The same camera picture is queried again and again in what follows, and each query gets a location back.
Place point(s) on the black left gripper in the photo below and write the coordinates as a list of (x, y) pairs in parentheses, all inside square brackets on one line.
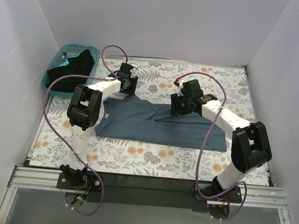
[(130, 87)]

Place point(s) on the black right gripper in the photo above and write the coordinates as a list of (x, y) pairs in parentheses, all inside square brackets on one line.
[(178, 107)]

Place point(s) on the blue-grey t shirt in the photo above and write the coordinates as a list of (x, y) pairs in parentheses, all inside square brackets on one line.
[(138, 119)]

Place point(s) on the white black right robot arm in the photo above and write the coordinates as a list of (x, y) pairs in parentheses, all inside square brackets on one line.
[(250, 146)]

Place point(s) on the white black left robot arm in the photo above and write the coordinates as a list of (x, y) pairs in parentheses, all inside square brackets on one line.
[(84, 110)]

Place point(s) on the black t shirt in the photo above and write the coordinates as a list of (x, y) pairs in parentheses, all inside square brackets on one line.
[(82, 64)]

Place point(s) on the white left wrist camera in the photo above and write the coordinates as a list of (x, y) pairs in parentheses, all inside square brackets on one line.
[(134, 70)]

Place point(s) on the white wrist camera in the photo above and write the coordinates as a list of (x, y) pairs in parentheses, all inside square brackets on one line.
[(179, 84), (134, 70)]

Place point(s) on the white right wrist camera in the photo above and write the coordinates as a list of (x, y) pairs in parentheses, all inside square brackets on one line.
[(179, 84)]

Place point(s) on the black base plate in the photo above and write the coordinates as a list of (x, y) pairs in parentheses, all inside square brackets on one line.
[(133, 189)]

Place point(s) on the aluminium frame rail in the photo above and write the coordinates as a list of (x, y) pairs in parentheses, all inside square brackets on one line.
[(35, 178)]

